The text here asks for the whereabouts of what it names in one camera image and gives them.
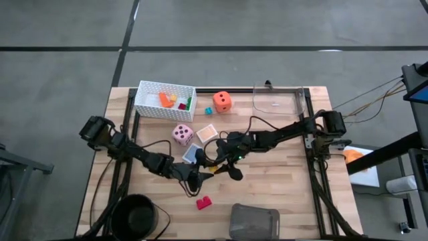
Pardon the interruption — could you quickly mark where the large red toy brick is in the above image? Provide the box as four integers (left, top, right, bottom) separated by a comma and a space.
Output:
196, 195, 213, 211

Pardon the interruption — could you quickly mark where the grey metal stand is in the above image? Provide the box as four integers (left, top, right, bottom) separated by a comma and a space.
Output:
0, 143, 54, 237

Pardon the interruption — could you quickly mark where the cable bundle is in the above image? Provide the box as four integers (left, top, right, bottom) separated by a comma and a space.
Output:
332, 76, 407, 125

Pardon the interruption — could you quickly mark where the orange foam die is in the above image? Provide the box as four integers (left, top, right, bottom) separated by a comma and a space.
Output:
212, 91, 233, 113

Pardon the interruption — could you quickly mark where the smoky grey plastic bin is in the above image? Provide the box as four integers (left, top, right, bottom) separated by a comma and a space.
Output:
229, 203, 280, 241

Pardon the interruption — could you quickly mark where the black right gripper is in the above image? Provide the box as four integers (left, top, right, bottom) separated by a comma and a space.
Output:
214, 132, 253, 181

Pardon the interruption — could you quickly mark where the black desk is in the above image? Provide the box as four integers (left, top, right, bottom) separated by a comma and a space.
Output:
401, 62, 428, 215

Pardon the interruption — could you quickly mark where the orange object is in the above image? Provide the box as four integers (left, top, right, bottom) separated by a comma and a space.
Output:
343, 149, 366, 165

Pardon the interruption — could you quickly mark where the monitor with blue screen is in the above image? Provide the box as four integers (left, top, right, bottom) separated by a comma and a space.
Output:
403, 83, 428, 105

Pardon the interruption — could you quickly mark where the white perforated basket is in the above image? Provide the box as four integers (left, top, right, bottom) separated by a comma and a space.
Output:
133, 80, 197, 123

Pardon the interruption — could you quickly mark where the black diagonal bar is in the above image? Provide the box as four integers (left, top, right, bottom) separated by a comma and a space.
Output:
346, 132, 422, 175

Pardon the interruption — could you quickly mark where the pink foam die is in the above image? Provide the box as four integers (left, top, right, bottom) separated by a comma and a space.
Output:
171, 124, 195, 147

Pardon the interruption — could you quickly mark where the clear plastic bin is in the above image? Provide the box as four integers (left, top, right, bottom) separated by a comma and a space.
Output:
253, 85, 307, 116

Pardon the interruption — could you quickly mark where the blue playing card box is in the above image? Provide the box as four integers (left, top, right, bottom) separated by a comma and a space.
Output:
182, 143, 203, 165

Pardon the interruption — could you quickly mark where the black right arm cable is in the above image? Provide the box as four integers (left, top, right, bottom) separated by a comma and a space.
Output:
203, 115, 280, 162

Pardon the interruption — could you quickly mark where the black aluminium rig frame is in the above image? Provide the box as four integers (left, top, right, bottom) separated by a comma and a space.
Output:
80, 87, 365, 239

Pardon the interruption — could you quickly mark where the white sheet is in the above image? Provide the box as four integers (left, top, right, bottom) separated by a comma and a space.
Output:
344, 145, 381, 188

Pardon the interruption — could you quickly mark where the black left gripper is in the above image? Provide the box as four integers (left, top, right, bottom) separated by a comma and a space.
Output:
169, 148, 214, 194

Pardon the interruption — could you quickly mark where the white roll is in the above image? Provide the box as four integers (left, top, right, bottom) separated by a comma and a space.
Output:
386, 175, 419, 195

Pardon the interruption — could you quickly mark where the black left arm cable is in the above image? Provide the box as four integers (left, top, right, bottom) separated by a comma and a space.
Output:
139, 139, 174, 158

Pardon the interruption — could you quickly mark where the orange toy brick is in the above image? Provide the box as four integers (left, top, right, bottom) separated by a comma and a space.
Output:
158, 92, 175, 108

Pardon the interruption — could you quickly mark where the black bucket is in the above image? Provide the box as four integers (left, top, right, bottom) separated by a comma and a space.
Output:
110, 193, 171, 241

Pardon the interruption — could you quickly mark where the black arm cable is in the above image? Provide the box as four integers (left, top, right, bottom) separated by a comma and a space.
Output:
139, 139, 174, 158
203, 115, 280, 162

